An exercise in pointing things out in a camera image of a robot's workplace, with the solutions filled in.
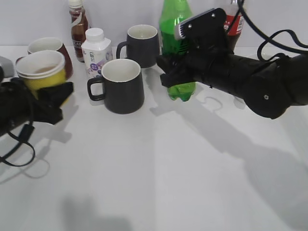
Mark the cola bottle red label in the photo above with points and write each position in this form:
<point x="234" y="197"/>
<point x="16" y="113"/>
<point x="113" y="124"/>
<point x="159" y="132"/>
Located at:
<point x="234" y="22"/>

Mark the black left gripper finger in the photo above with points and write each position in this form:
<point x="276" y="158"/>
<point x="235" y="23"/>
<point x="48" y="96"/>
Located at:
<point x="56" y="95"/>

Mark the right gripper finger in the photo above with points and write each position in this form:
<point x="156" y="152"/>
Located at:
<point x="172" y="79"/>
<point x="168" y="62"/>

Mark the red ceramic mug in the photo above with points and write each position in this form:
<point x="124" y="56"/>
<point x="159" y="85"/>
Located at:
<point x="52" y="44"/>

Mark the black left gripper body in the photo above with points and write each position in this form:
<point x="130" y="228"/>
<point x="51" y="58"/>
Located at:
<point x="18" y="105"/>

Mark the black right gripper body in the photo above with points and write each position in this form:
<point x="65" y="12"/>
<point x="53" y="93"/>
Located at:
<point x="195" y="68"/>

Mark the dark grey mug rear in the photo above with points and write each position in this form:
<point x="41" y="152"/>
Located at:
<point x="142" y="45"/>

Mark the white yogurt drink bottle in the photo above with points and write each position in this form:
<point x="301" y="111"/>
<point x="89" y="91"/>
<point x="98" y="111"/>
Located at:
<point x="97" y="51"/>

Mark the brown tea drink bottle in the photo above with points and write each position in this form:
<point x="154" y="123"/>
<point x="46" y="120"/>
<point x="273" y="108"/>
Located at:
<point x="79" y="25"/>

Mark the black mug front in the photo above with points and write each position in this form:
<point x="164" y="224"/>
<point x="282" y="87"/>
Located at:
<point x="120" y="86"/>

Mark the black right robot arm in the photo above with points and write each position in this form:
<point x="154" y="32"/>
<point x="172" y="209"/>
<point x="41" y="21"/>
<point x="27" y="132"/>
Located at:
<point x="267" y="88"/>

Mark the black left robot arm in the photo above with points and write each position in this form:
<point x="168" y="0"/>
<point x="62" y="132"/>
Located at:
<point x="18" y="105"/>

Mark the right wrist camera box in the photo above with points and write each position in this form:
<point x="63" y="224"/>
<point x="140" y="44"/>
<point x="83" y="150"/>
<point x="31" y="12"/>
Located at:
<point x="204" y="31"/>

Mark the yellow paper cup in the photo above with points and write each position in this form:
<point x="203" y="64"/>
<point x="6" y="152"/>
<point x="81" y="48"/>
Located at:
<point x="41" y="69"/>

